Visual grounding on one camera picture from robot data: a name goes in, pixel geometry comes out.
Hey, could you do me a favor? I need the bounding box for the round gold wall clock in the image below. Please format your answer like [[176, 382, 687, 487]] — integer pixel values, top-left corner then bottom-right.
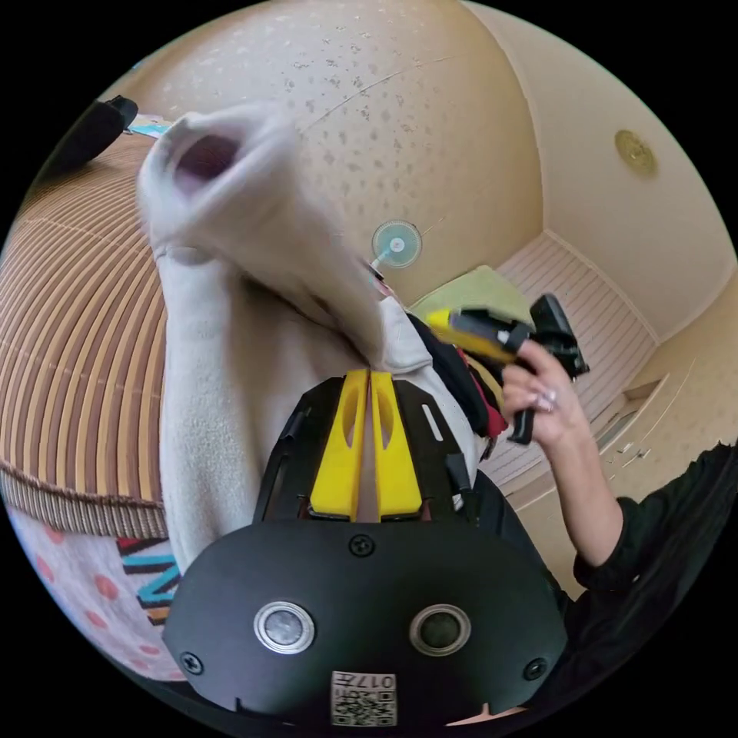
[[613, 128, 660, 176]]

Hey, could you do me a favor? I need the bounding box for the white long sleeve shirt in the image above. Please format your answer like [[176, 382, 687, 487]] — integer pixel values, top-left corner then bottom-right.
[[135, 101, 480, 573]]

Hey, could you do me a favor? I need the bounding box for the light blue standing fan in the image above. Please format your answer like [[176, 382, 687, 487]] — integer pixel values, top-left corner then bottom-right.
[[366, 218, 424, 284]]

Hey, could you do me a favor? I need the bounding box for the bed with woven striped mat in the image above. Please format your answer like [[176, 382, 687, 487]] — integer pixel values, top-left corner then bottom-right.
[[0, 131, 187, 683]]

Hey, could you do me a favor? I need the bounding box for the person's right hand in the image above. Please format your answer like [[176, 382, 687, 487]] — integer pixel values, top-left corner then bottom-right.
[[500, 338, 591, 452]]

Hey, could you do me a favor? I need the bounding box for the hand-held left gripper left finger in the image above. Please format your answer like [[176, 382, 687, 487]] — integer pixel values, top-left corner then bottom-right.
[[308, 368, 370, 522]]

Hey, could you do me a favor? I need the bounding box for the pile of clothes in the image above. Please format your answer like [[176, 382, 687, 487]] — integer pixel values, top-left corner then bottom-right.
[[403, 310, 510, 462]]

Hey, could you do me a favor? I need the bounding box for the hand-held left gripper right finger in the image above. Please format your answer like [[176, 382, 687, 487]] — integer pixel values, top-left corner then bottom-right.
[[370, 371, 423, 519]]

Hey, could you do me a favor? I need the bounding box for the person's right forearm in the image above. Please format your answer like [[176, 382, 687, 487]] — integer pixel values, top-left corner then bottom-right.
[[539, 427, 626, 568]]

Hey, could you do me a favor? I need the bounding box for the light green pillow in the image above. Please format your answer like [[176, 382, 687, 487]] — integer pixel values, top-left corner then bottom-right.
[[407, 264, 535, 331]]

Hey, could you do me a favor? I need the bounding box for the black bag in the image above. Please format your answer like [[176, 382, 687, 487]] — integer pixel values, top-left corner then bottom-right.
[[48, 94, 141, 176]]

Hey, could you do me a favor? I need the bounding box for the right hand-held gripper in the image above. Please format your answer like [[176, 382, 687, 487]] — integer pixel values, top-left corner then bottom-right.
[[425, 292, 590, 446]]

